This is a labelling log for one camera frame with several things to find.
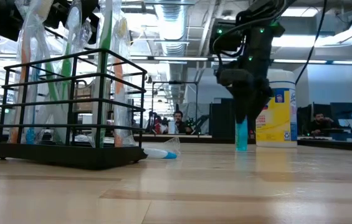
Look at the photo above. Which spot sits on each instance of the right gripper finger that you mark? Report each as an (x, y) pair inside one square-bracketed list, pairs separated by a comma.
[(240, 105), (258, 102)]

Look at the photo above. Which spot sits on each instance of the small teal mouthwash bottle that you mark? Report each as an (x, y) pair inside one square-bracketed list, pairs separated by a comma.
[(241, 137)]

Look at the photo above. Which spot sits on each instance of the green white toothbrush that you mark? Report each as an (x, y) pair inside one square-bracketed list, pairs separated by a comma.
[(66, 63), (105, 40), (51, 81)]

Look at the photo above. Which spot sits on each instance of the blue white toothbrush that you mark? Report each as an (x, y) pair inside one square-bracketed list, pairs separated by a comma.
[(30, 136), (158, 153)]

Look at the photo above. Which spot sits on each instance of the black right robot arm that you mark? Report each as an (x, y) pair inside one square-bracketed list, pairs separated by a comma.
[(258, 46)]

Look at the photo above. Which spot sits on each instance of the black partition panel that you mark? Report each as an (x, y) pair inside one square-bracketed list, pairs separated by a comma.
[(222, 121)]

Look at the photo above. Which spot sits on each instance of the yellow Lysol wipes canister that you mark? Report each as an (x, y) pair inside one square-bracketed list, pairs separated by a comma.
[(280, 124)]

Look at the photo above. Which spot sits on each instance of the dark background table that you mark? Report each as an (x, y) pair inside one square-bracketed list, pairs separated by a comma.
[(194, 137)]

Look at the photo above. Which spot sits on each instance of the black desk monitor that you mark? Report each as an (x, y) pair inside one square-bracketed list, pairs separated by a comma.
[(319, 107)]

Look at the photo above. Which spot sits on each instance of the person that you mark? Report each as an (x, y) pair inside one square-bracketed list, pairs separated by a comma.
[(319, 118), (178, 116)]

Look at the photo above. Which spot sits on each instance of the white cup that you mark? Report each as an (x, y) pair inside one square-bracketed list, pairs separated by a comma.
[(171, 127)]

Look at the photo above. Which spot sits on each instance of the brown cardboard box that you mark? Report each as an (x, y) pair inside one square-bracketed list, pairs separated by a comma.
[(83, 93)]

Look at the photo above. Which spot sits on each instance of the dark background desk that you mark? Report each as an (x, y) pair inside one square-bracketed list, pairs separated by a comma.
[(334, 144)]

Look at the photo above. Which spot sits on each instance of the blue-lit desk monitor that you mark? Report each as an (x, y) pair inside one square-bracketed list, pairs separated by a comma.
[(345, 110)]

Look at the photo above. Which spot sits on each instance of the thin black gantry frame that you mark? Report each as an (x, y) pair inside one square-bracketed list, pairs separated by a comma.
[(175, 82)]

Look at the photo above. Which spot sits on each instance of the silver spiral ventilation duct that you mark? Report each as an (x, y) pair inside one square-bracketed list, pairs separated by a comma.
[(172, 25)]

